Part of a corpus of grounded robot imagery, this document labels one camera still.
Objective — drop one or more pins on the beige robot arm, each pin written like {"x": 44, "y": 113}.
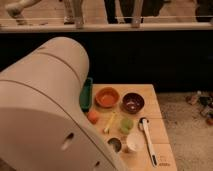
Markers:
{"x": 42, "y": 127}

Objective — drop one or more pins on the orange sponge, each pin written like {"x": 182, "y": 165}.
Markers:
{"x": 93, "y": 116}

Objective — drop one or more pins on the green plastic cup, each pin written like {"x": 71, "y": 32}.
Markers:
{"x": 126, "y": 125}

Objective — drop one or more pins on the small metal cup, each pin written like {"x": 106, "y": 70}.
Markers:
{"x": 115, "y": 143}

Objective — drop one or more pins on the orange bowl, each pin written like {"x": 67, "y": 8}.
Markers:
{"x": 107, "y": 97}

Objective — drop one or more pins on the green rectangular tray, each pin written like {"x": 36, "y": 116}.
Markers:
{"x": 86, "y": 95}

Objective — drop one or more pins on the dark brown bowl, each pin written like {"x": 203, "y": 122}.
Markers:
{"x": 133, "y": 102}

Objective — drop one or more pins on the yellow stick utensil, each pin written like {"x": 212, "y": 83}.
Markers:
{"x": 109, "y": 123}

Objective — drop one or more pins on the wooden railing shelf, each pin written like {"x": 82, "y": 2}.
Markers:
{"x": 28, "y": 16}

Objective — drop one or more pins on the clutter on floor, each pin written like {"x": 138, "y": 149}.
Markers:
{"x": 206, "y": 102}

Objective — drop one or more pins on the white handled spoon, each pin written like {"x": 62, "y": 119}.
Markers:
{"x": 143, "y": 125}

